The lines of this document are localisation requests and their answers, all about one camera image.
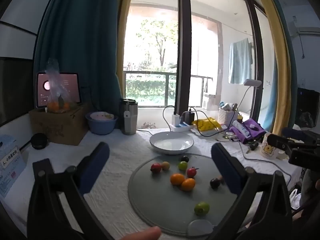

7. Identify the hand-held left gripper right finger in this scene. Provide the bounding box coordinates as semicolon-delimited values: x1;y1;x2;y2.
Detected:
211;143;293;240

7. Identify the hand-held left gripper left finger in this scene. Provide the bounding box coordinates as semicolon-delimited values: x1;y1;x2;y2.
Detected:
27;142;115;240

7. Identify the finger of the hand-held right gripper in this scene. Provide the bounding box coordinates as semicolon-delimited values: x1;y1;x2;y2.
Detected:
281;127;320;140
267;133;292;153

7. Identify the orange kumquat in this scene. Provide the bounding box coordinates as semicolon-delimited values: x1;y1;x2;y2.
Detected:
181;178;196;192
170;173;185;186

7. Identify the white ceramic bowl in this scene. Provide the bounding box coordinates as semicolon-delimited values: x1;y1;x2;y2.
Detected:
149;131;194;155

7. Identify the round glass turntable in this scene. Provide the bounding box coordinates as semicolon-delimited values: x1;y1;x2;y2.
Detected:
128;155;241;236

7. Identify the person's left hand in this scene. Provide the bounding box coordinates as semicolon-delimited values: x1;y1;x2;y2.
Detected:
120;226;162;240

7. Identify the white mug with bear print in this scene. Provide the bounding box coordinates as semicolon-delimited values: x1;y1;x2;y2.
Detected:
261;133;285;161

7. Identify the purple cloth pouch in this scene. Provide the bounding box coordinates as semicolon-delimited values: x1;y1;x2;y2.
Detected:
229;119;267;145

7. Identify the bunch of keys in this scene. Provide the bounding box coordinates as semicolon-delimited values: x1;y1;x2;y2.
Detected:
246;141;259;155

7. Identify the black monitor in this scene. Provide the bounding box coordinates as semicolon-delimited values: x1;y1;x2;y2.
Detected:
296;87;320;131

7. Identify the white textured tablecloth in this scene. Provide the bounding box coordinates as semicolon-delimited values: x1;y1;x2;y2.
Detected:
0;127;300;240

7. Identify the white tube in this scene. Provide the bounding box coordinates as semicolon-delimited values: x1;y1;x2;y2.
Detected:
232;120;252;139

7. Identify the blue plastic bowl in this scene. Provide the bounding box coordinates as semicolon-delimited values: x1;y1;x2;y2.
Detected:
85;112;118;135

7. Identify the white plastic bag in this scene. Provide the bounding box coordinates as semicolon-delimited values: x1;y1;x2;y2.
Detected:
289;189;302;210

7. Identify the yellow plastic bag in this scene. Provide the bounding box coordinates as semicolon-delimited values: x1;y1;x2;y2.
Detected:
192;117;222;132

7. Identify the white perforated basket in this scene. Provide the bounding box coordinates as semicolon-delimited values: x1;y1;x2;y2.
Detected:
218;107;239;126

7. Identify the brown cardboard box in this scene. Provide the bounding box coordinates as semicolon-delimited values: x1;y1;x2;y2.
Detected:
29;103;92;146

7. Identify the stainless steel tumbler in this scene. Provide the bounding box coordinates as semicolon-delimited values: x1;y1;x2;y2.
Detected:
120;98;139;135

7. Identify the white and blue power strip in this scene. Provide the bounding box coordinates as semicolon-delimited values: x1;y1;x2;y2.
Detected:
169;122;198;132

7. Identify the black charger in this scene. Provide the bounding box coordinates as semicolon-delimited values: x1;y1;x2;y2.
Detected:
183;110;196;125

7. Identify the black round speaker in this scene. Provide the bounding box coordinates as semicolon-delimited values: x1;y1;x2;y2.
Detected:
31;133;48;150

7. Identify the white desk lamp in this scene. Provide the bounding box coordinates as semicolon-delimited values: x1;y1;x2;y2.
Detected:
237;79;262;113

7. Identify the translucent round disc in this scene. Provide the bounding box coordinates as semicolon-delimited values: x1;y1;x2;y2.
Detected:
188;219;214;236

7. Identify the yellow curtain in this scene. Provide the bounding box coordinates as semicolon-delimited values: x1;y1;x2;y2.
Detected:
246;0;292;135

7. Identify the tablet with pink screen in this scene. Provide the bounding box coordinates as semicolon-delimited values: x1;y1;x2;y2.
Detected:
36;72;82;109

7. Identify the clear bag of oranges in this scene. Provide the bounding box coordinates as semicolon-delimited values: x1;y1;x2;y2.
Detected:
45;59;72;113

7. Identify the blue and white paper box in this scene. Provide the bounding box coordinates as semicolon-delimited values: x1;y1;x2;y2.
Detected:
0;134;27;198

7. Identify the hanging pale blue towel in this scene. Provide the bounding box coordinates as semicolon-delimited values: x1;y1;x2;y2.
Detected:
228;38;253;85

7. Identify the balcony railing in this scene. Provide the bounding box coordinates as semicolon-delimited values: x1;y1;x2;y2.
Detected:
123;71;216;108

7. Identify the white air conditioner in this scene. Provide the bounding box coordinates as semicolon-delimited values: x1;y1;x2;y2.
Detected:
287;12;320;35

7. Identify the black screen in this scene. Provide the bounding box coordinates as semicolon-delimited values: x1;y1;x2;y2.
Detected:
0;57;35;127

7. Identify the teal curtain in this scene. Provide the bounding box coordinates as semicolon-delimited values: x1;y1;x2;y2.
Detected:
34;0;124;130

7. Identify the dark window pillar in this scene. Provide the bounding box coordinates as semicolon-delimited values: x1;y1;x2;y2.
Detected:
174;0;192;123

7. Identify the grey cable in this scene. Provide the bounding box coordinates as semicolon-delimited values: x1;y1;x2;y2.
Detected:
239;140;292;184

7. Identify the long black cable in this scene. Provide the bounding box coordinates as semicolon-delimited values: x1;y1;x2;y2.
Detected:
188;107;241;138

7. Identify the black charger cable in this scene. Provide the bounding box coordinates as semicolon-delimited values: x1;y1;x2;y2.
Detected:
162;105;176;131

